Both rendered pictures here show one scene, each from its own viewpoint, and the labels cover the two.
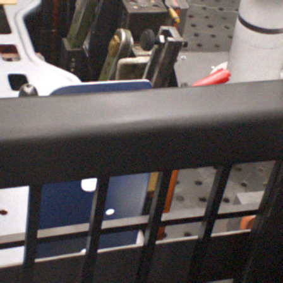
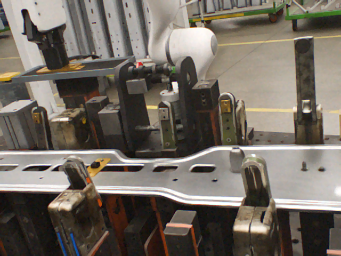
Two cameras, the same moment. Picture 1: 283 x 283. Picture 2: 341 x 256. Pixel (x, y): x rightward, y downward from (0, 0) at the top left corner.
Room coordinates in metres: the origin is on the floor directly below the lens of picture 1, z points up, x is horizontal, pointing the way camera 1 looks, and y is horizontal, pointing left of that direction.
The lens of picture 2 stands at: (0.40, 0.75, 1.40)
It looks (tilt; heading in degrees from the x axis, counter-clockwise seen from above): 22 degrees down; 318
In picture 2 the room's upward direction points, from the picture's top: 11 degrees counter-clockwise
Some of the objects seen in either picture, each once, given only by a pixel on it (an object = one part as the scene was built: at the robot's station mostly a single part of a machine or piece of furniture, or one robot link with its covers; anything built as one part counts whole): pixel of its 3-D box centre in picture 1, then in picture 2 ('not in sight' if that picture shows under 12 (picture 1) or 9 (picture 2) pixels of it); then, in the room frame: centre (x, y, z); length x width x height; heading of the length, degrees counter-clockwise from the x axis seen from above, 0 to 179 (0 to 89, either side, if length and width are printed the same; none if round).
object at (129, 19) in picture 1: (127, 102); (216, 158); (1.06, 0.03, 0.91); 0.07 x 0.05 x 0.42; 114
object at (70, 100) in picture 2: not in sight; (93, 137); (1.52, 0.10, 0.92); 0.10 x 0.08 x 0.45; 24
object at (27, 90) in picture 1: (28, 101); (237, 161); (0.87, 0.18, 1.02); 0.03 x 0.03 x 0.07
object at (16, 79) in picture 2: not in sight; (73, 69); (1.52, 0.10, 1.16); 0.37 x 0.14 x 0.02; 24
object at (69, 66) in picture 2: not in sight; (58, 65); (1.13, 0.36, 1.26); 0.08 x 0.04 x 0.01; 29
